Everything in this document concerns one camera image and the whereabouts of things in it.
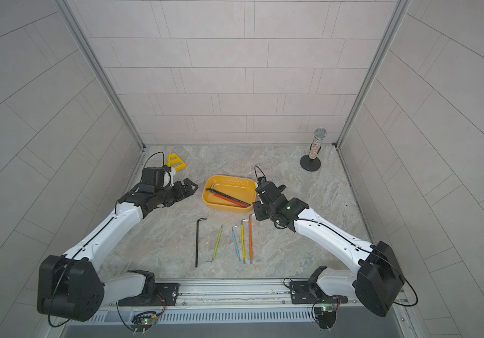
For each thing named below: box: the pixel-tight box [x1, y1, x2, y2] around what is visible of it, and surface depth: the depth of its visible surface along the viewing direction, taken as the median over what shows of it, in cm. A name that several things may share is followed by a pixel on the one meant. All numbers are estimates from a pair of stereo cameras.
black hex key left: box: [194, 217, 208, 268], surface depth 86 cm
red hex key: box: [209, 190, 249, 208], surface depth 98 cm
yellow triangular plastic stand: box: [161, 152, 188, 172], surface depth 111 cm
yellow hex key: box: [240, 218, 250, 265], surface depth 85 cm
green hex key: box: [204, 223, 224, 263], surface depth 84 cm
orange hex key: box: [248, 213, 256, 265], surface depth 86 cm
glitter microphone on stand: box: [299, 127, 328, 172], surface depth 104 cm
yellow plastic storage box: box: [201, 175, 257, 214], surface depth 99 cm
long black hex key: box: [206, 188, 252, 207], surface depth 98 cm
